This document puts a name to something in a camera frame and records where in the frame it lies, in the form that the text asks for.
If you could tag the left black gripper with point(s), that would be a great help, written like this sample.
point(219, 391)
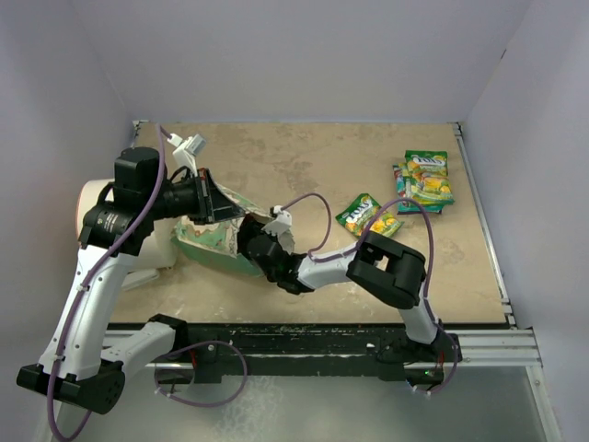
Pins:
point(209, 198)

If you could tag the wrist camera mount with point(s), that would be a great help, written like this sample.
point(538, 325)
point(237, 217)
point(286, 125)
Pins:
point(186, 150)
point(281, 222)

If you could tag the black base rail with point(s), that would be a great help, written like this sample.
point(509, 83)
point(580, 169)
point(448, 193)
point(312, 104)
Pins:
point(374, 350)

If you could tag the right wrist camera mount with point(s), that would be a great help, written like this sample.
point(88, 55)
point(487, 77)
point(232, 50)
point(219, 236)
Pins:
point(281, 222)

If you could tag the teal mint candy packet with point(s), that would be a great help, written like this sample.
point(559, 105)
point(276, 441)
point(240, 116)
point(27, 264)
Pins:
point(408, 206)

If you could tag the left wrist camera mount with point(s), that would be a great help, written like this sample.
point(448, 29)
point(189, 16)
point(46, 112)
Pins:
point(186, 150)

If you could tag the green patterned paper bag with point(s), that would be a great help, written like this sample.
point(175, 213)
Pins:
point(216, 245)

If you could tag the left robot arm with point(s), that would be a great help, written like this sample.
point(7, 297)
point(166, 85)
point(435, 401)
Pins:
point(75, 368)

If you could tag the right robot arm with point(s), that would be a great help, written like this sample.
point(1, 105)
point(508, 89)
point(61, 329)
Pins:
point(393, 273)

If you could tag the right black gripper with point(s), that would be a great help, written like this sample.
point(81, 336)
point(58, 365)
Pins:
point(249, 228)

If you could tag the yellow green snack packet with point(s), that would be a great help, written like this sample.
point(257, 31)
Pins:
point(361, 211)
point(429, 177)

